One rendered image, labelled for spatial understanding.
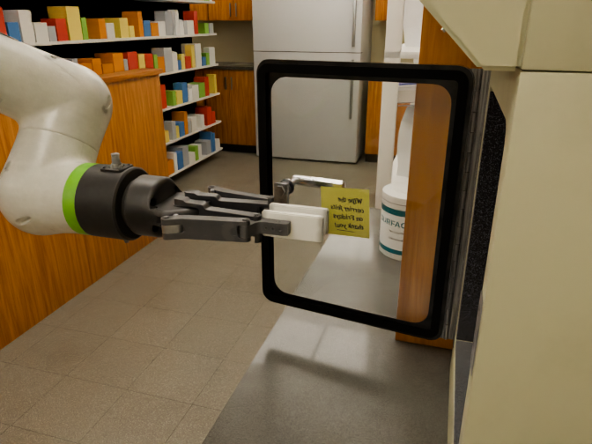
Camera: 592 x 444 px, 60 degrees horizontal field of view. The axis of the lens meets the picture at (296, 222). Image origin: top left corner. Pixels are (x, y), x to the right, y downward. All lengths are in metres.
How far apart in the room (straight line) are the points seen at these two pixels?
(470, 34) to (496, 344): 0.24
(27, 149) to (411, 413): 0.61
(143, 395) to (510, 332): 1.98
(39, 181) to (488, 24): 0.53
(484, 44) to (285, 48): 5.18
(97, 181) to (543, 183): 0.48
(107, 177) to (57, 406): 1.80
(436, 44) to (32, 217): 0.56
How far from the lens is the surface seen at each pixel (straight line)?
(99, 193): 0.64
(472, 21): 0.37
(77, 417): 2.29
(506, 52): 0.37
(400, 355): 0.86
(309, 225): 0.56
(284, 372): 0.81
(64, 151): 0.71
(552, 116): 0.38
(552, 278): 0.42
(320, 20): 5.42
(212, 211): 0.59
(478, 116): 0.70
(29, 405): 2.43
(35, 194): 0.69
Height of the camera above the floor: 1.44
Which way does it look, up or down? 22 degrees down
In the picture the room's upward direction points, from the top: straight up
